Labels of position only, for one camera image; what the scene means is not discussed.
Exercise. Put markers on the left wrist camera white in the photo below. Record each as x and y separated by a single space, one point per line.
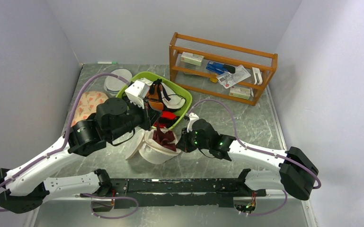
137 92

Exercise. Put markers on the white green box upper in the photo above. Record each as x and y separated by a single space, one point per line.
193 59

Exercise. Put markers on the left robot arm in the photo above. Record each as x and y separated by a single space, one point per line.
27 187

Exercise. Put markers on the blue stapler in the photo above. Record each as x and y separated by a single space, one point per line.
220 68

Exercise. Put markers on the white clip holder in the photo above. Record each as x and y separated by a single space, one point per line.
257 76

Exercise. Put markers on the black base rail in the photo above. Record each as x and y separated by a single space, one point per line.
177 192

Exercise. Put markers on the grey round pads stack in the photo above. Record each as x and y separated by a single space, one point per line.
113 85

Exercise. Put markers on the red bra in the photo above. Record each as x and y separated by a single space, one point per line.
167 119

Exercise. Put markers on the green plastic basin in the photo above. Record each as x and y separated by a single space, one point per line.
149 78

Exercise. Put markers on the white green box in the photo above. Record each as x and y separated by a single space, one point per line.
193 59
241 92

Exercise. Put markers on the orange brown bra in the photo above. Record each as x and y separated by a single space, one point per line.
155 97

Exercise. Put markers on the wooden orange shelf rack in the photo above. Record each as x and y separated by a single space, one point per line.
199 79

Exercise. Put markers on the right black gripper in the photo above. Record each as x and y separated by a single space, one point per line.
183 144

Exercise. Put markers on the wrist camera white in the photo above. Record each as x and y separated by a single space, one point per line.
192 117
137 92

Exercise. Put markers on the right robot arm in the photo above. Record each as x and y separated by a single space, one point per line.
286 170

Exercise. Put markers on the floral peach insoles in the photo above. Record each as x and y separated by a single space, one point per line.
87 105

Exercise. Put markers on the maroon bra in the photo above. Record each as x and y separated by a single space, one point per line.
165 139

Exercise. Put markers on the white mesh laundry bag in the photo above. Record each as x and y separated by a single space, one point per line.
143 143

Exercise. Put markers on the green white marker pen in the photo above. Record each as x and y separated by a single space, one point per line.
107 62

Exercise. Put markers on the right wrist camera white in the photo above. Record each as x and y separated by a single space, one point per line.
192 117

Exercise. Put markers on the white green box lower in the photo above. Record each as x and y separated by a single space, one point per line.
241 92

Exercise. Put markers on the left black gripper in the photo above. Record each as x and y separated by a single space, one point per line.
149 116

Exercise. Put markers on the clear plastic packet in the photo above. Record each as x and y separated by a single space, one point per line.
227 79

